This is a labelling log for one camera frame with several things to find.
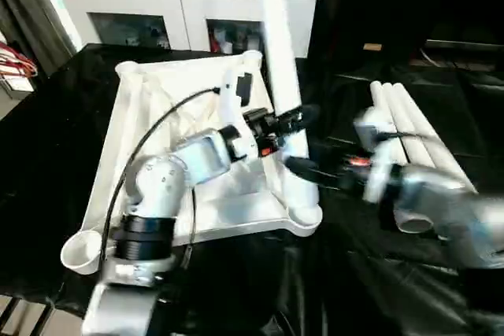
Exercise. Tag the white plastic table leg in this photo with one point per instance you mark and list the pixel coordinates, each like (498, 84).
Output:
(429, 131)
(379, 112)
(279, 45)
(409, 127)

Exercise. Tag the white plastic table top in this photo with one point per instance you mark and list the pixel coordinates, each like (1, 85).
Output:
(157, 100)

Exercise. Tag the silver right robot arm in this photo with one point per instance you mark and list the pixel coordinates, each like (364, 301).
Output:
(441, 210)

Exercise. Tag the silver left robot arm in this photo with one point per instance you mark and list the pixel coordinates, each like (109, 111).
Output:
(157, 194)

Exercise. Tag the small tan tag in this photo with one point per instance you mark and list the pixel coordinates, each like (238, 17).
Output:
(372, 46)

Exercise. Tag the white glass-door cabinet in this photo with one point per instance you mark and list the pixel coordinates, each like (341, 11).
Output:
(157, 1)

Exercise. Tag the black plastic mat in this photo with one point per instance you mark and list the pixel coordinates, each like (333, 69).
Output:
(47, 147)

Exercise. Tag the red clothes hangers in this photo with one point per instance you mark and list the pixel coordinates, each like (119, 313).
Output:
(16, 60)

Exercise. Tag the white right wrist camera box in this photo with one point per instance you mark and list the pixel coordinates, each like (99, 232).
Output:
(374, 147)

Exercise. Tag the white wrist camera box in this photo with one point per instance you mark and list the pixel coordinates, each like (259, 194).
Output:
(374, 147)
(232, 100)

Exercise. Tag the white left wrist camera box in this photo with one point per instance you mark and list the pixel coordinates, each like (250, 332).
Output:
(232, 100)

